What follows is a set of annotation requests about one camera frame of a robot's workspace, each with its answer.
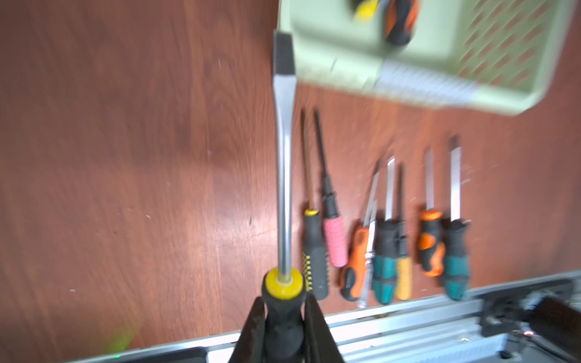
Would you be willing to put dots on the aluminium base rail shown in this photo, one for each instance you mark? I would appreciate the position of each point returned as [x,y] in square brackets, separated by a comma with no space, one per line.
[437,329]

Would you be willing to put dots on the light green perforated bin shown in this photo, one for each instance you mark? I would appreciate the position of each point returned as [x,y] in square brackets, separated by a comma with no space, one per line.
[495,56]

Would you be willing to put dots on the small green black screwdriver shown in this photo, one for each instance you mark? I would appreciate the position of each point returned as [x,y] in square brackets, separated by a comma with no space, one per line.
[385,276]

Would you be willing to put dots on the yellow handled screwdriver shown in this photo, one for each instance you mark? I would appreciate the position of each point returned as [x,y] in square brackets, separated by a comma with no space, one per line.
[403,262]

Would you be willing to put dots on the small clear slim screwdriver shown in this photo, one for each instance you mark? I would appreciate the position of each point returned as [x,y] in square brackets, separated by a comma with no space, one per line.
[370,254]

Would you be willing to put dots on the black yellow dotted screwdriver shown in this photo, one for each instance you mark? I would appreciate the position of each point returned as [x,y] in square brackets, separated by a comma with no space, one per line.
[314,255]

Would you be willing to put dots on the orange black stubby screwdriver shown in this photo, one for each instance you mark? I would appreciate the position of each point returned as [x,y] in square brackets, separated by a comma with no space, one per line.
[431,247]

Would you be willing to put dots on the red black screwdriver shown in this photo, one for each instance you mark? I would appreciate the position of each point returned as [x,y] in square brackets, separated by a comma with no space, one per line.
[399,21]

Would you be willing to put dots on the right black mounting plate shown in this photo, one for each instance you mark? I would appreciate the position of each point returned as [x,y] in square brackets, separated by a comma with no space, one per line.
[542,308]

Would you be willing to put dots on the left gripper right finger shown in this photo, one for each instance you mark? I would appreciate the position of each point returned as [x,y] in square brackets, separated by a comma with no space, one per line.
[320,345]

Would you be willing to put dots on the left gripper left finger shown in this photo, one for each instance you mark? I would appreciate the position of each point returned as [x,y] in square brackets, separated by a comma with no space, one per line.
[250,345]

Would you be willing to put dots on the large green black screwdriver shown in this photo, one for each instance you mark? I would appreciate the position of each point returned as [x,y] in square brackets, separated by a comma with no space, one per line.
[457,272]

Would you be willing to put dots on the pink handled screwdriver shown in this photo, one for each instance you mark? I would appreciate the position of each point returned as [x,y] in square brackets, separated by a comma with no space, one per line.
[332,220]

